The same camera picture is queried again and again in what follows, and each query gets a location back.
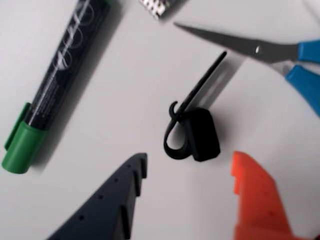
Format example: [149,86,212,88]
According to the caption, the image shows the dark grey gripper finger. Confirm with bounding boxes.
[46,152,148,240]

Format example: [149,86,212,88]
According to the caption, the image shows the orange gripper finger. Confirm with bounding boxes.
[230,150,320,240]

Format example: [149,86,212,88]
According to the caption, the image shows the green capped black marker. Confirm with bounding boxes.
[1,0,112,175]

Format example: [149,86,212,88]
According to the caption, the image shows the silver metal wristwatch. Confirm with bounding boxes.
[138,0,176,20]

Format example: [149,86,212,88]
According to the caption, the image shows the blue handled scissors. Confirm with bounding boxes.
[173,21,320,120]

